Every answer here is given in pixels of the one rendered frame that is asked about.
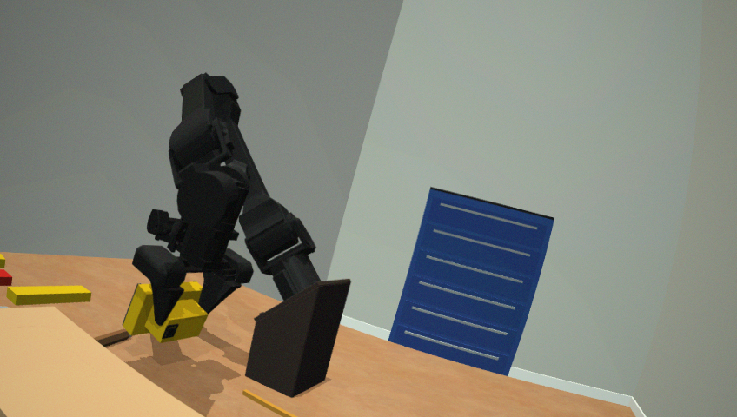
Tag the red flat bar with yellow patch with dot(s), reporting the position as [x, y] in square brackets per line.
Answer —
[5, 278]

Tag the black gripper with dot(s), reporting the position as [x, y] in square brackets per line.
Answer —
[202, 250]

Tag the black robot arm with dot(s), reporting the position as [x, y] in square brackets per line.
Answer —
[209, 193]

